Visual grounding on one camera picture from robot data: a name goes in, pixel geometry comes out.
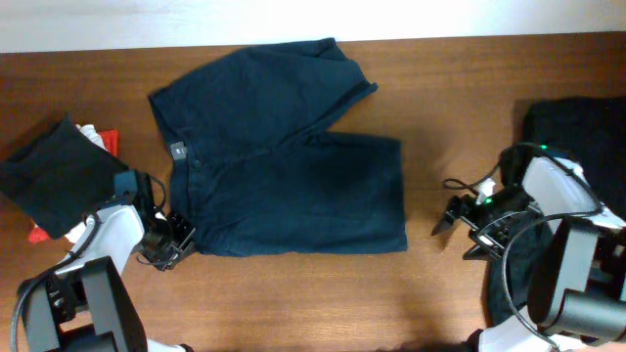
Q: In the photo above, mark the navy blue shorts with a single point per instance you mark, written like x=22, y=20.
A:
x=257, y=166

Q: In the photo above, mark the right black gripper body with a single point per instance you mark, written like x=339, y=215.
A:
x=482, y=214

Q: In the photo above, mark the folded black garment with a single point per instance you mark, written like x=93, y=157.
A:
x=58, y=177

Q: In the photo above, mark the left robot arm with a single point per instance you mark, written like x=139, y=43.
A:
x=81, y=303

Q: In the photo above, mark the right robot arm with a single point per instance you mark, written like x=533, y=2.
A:
x=576, y=297

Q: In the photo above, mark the dark garment pile right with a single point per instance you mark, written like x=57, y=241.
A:
x=593, y=130

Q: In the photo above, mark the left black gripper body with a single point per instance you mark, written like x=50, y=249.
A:
x=169, y=240

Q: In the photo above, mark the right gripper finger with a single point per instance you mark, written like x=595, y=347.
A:
x=449, y=216
x=478, y=252

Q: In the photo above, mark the folded red garment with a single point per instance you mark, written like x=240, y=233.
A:
x=110, y=137

